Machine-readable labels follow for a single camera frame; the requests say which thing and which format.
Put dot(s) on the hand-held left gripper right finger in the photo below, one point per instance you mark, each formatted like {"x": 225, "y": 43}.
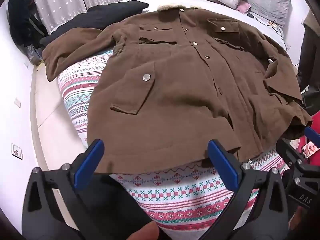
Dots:
{"x": 223, "y": 166}

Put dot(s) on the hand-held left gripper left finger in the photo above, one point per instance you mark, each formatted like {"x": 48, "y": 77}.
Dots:
{"x": 88, "y": 165}

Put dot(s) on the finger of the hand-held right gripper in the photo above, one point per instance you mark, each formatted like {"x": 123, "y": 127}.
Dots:
{"x": 287, "y": 152}
{"x": 313, "y": 135}

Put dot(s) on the brown coat with fur collar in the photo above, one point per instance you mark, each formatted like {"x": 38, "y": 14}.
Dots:
{"x": 175, "y": 92}

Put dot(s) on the person's left hand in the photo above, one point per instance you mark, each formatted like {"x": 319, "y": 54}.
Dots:
{"x": 142, "y": 231}

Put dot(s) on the red cloth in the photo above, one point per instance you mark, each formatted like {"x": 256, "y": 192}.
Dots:
{"x": 296, "y": 143}

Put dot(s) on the smartphone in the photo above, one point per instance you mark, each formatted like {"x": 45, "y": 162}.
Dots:
{"x": 311, "y": 148}

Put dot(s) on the patterned knit blanket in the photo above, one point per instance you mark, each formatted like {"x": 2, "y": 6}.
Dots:
{"x": 175, "y": 200}

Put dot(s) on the dark hanging coat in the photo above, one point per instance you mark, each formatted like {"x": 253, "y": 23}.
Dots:
{"x": 310, "y": 62}

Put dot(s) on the grey quilted headboard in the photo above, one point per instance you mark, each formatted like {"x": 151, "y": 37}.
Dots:
{"x": 270, "y": 0}

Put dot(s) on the pink cloth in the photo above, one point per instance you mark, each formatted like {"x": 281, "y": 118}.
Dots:
{"x": 243, "y": 6}

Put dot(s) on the black garment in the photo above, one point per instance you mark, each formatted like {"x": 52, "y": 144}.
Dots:
{"x": 100, "y": 15}

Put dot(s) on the light grey bed sheet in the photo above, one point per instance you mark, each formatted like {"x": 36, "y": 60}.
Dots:
{"x": 215, "y": 8}

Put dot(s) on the black backpack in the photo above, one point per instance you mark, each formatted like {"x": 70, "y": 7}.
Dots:
{"x": 22, "y": 20}

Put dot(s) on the grey star print curtain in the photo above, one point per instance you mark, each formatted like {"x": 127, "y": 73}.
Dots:
{"x": 62, "y": 0}

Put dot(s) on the white wall socket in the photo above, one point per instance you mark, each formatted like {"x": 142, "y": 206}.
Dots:
{"x": 17, "y": 102}
{"x": 17, "y": 151}

